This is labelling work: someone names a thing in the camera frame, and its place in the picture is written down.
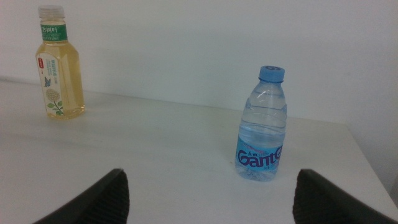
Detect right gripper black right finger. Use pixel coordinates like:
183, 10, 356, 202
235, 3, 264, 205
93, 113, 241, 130
292, 169, 398, 224

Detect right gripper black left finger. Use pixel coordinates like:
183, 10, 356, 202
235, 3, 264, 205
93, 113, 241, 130
32, 168, 131, 224

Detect clear water bottle blue cap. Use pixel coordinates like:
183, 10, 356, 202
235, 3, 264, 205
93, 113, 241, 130
234, 65, 288, 182

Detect yellow tea bottle green label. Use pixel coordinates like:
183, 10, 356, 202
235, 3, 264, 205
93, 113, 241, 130
35, 4, 86, 120

